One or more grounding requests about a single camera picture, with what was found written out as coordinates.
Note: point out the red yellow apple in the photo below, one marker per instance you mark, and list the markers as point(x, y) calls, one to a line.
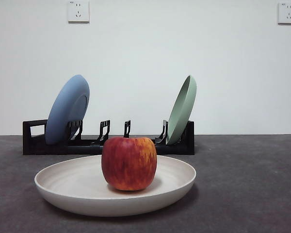
point(128, 165)

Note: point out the cream yellow plate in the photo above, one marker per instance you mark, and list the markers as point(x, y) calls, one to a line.
point(63, 191)

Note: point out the green plate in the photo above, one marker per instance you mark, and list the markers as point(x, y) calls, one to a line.
point(182, 114)

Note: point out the blue plate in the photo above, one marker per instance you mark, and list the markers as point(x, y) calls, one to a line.
point(63, 109)

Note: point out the black plastic plate rack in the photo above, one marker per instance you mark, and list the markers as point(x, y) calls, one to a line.
point(38, 148)

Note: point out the white wall socket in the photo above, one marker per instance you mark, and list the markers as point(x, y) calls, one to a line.
point(286, 14)
point(78, 12)

